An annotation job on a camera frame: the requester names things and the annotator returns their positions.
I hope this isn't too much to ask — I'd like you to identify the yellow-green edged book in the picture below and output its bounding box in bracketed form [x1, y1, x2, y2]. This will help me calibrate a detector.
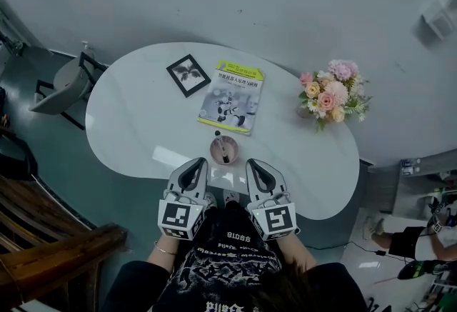
[196, 59, 266, 137]

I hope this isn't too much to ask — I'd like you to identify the grey cabinet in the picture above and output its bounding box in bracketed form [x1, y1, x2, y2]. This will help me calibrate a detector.
[366, 151, 457, 215]

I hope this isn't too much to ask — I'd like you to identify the person's left forearm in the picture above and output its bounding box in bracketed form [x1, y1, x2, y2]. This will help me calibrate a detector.
[146, 231, 180, 273]

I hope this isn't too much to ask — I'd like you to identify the black floor cable with adapter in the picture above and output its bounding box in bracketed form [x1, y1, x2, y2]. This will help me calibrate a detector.
[296, 230, 406, 263]

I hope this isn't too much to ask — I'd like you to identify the black and white marker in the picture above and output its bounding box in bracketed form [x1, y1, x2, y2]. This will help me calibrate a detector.
[214, 129, 230, 164]

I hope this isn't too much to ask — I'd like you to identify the black printed t-shirt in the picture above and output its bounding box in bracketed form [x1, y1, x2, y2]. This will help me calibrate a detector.
[102, 200, 369, 312]

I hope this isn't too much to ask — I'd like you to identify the black picture frame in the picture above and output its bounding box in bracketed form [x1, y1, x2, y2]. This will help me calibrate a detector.
[165, 53, 213, 99]

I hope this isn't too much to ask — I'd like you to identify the thin bracelet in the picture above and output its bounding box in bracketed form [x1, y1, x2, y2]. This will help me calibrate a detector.
[154, 240, 179, 256]

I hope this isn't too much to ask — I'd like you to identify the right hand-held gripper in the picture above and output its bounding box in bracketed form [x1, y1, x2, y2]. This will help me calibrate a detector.
[245, 158, 298, 242]

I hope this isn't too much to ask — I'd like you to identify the pink pen holder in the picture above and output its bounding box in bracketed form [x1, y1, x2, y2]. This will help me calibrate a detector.
[209, 136, 241, 166]

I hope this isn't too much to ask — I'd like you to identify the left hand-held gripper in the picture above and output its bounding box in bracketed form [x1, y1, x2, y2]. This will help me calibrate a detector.
[158, 157, 209, 241]

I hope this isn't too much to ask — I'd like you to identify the person's right shoe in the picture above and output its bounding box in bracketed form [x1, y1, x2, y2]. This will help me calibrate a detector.
[222, 188, 241, 205]

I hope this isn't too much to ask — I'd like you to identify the person's right forearm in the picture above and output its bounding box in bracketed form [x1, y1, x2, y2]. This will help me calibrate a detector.
[276, 228, 319, 271]

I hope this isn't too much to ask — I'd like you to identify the pastel flower bouquet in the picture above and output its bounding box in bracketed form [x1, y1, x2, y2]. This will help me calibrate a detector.
[296, 59, 374, 135]

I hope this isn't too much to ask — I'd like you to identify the grey chair with black frame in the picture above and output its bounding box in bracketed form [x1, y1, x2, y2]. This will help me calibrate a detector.
[29, 51, 109, 131]

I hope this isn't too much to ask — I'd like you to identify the white wall box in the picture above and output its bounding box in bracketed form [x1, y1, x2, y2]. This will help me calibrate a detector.
[411, 0, 457, 51]

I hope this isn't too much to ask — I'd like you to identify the brown wooden furniture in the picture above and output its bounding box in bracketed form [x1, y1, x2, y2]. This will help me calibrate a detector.
[0, 173, 129, 312]

